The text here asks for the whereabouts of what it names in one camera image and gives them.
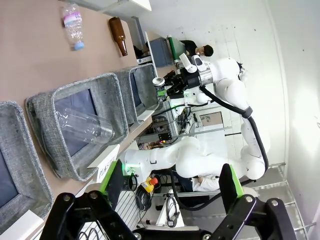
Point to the person with black hair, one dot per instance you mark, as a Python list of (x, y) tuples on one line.
[(200, 48)]

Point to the grey fabric basket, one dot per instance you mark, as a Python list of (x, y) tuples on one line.
[(22, 155), (125, 80), (42, 117)]

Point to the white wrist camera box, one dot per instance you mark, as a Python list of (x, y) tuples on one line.
[(192, 62)]

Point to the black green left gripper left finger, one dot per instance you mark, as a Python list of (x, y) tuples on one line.
[(113, 186)]

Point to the person in white shirt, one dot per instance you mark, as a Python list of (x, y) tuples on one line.
[(206, 183)]

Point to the grey plastic crate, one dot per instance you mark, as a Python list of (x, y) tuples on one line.
[(160, 51)]

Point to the clear bottle with blue cap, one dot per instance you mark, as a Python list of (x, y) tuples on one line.
[(73, 25)]

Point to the yellow red emergency stop button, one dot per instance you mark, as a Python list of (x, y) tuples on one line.
[(150, 183)]

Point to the green conveyor belt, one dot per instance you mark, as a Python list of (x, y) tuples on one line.
[(175, 47)]

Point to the silver metal can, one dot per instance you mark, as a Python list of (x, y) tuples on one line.
[(159, 85)]

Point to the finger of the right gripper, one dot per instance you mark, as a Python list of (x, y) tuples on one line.
[(173, 77), (175, 92)]

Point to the white paper label plastic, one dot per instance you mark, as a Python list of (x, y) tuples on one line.
[(106, 160)]

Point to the aluminium frame equipment cart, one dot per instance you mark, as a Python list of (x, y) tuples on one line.
[(170, 122)]

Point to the brown glass bottle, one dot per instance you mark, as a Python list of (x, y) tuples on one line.
[(118, 32)]

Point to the white desk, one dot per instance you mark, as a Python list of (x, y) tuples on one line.
[(130, 7)]

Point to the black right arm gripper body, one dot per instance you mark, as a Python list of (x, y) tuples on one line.
[(191, 78)]

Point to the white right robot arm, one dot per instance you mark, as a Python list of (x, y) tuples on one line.
[(197, 155)]

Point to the crushed clear plastic bottle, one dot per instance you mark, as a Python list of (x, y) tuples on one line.
[(87, 130)]

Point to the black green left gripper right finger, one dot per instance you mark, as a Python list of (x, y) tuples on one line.
[(231, 190)]

